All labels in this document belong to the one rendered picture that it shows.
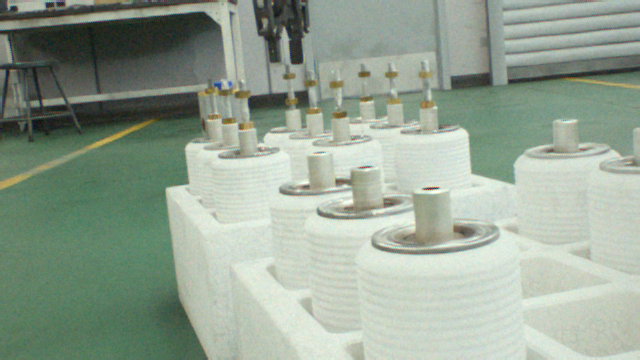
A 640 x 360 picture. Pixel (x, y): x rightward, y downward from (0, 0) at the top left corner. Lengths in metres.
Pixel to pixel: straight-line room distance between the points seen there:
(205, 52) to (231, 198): 5.12
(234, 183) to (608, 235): 0.46
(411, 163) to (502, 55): 5.02
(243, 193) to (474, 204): 0.28
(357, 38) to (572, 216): 5.31
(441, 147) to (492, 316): 0.59
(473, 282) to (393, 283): 0.04
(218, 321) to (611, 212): 0.47
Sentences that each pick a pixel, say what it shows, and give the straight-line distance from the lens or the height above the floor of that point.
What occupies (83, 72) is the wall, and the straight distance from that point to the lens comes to 6.28.
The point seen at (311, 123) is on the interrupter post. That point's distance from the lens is 1.16.
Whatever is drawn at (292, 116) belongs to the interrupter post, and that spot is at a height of 0.27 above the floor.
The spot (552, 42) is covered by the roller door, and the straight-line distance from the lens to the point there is 6.20.
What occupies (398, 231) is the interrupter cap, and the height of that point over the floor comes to 0.25.
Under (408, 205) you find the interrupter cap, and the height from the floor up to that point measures 0.25.
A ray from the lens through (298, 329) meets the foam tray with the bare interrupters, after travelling 0.59.
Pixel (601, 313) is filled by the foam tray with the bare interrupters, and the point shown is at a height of 0.17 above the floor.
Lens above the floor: 0.37
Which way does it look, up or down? 9 degrees down
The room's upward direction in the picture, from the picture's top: 6 degrees counter-clockwise
